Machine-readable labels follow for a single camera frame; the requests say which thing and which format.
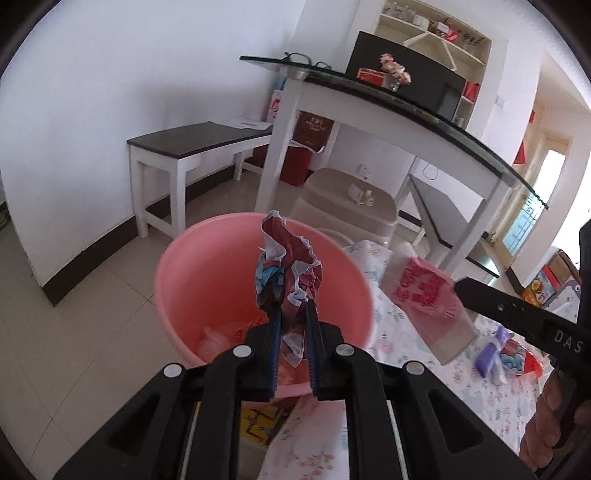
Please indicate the vase of pink flowers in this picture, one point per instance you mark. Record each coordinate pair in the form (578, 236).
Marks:
(392, 64)

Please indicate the black television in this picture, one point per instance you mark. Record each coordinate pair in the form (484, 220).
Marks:
(434, 87)

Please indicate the red tissue box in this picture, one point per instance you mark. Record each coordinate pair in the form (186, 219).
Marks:
(369, 76)

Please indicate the black eyeglasses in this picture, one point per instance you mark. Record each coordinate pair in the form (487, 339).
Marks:
(295, 56)

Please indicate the white paper sheet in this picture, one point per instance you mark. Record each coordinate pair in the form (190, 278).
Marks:
(251, 124)

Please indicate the glass balcony door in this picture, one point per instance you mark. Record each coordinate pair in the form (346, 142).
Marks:
(531, 203)

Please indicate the taupe plastic stool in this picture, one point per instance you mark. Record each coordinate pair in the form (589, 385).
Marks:
(332, 194)

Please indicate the person's right hand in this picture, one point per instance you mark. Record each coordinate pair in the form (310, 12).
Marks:
(542, 429)

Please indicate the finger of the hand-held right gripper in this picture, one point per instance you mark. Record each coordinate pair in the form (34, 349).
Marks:
(498, 304)

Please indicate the white table with glass top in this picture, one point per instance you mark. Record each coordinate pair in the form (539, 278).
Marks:
(351, 108)

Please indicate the pink plastic bucket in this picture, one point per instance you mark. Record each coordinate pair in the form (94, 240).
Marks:
(341, 295)

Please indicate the red gift bag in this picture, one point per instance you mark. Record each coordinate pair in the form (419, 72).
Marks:
(471, 91)

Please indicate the white wall socket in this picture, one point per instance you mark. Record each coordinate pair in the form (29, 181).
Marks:
(366, 170)

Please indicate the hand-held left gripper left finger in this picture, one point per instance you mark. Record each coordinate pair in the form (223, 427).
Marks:
(275, 364)

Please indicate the purple wrapper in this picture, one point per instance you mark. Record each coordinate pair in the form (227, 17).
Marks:
(489, 357)

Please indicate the blue snack wrapper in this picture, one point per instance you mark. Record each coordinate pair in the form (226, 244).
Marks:
(513, 361)

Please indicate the printed fruit carton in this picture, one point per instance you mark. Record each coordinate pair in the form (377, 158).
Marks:
(540, 288)

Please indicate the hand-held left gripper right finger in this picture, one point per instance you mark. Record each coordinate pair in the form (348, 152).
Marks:
(314, 369)

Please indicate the white wall shelf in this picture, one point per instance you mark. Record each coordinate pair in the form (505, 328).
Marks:
(466, 55)

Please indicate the small white card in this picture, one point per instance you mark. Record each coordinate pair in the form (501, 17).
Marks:
(355, 193)

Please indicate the maroon wrapper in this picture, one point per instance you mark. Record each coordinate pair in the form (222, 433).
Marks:
(295, 258)

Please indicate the grey children's drawing board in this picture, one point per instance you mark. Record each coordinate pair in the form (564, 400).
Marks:
(565, 302)

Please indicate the dark red paper bag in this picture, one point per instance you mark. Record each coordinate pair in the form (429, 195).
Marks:
(314, 131)

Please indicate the white bench with dark top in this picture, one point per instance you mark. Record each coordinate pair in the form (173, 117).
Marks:
(438, 212)
(194, 136)

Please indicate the red diamond paper decoration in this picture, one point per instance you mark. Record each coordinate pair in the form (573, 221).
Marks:
(521, 154)

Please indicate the red crumpled packet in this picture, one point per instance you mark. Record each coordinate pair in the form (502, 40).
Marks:
(536, 364)

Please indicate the floral printed tablecloth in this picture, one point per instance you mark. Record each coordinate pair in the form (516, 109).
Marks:
(461, 401)

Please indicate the clear bag with red print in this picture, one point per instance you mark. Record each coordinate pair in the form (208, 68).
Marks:
(425, 295)

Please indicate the white and red paper bag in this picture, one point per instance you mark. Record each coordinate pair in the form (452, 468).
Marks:
(275, 106)

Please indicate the yellow patterned item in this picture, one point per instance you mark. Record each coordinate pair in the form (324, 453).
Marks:
(258, 427)

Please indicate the small white bottle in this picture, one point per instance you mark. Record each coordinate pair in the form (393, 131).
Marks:
(368, 198)

